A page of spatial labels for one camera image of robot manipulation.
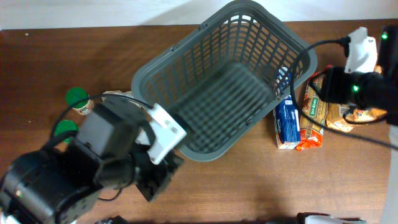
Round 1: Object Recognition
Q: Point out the green lid jar far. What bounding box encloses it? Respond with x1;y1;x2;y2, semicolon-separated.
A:
65;87;94;115

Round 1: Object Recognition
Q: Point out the green lid jar near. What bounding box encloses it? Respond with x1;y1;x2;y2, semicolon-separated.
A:
55;119;79;136

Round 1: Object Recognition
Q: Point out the white plastic bag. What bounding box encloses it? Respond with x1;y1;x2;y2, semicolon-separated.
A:
101;90;142;108

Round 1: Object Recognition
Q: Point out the orange snack bag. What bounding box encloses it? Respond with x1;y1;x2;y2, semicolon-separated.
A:
326;103;387;133

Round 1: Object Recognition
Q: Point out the green lid jar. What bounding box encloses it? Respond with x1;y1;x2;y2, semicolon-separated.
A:
65;87;94;115
55;119;79;136

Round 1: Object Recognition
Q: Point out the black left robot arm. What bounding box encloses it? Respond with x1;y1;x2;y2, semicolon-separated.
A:
1;99;187;223

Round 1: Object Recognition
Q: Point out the blue carton box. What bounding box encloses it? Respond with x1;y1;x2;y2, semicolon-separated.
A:
273;95;301;150

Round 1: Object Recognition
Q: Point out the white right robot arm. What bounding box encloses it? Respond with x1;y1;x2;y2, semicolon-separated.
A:
317;26;397;126

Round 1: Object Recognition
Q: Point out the grey plastic basket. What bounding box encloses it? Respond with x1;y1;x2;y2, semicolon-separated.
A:
131;1;317;162

